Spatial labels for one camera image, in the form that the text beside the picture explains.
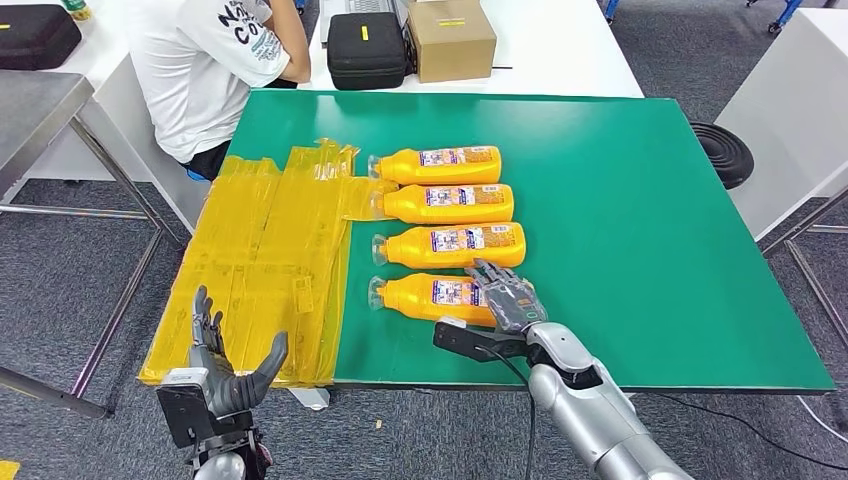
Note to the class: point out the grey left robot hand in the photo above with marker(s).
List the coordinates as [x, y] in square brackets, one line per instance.
[232, 391]

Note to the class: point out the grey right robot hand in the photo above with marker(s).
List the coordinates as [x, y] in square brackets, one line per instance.
[513, 305]

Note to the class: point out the orange detergent bottle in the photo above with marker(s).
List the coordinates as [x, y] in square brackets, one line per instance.
[411, 301]
[450, 212]
[437, 173]
[457, 255]

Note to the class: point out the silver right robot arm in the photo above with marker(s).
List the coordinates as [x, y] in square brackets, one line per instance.
[590, 417]

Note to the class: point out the white table foot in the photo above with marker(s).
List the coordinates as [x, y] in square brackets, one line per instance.
[314, 399]

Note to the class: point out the yellow taped plastic sheet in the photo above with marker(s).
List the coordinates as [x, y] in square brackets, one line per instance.
[265, 238]

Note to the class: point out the black ribbed round stool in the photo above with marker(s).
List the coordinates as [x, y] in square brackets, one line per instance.
[725, 156]

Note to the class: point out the brown cardboard box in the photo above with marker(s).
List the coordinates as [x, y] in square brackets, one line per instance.
[450, 53]

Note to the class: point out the black zip case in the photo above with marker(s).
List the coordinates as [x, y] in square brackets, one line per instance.
[33, 40]
[364, 63]

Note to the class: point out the person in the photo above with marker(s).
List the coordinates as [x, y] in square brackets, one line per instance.
[192, 79]

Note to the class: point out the white table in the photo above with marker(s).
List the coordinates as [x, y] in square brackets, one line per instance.
[788, 119]

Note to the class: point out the steel table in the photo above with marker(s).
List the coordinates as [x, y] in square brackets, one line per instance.
[33, 106]

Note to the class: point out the blue wheeled cart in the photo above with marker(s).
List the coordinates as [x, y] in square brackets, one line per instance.
[785, 13]

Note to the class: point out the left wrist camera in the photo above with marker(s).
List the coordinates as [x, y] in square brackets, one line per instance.
[182, 411]

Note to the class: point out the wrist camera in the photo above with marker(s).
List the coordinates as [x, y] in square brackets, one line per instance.
[182, 411]
[464, 341]

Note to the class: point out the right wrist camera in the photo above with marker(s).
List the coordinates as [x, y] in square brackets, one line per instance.
[464, 341]

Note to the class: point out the steel leg frame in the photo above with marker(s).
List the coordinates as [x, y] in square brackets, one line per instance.
[805, 222]

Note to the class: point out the blue frame piece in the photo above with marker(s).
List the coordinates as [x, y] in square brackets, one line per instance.
[609, 8]

